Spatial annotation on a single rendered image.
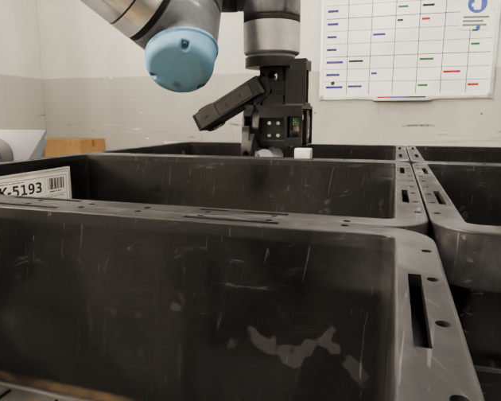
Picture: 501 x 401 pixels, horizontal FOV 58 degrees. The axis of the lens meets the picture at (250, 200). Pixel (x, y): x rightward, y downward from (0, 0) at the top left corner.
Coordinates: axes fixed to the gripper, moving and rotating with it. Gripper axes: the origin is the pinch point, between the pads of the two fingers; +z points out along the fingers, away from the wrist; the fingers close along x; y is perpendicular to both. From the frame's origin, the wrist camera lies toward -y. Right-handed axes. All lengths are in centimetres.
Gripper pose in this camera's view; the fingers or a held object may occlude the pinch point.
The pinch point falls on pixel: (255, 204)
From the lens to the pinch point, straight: 64.9
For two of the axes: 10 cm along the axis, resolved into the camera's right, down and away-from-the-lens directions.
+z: 0.0, 9.8, 1.8
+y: 9.5, 0.6, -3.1
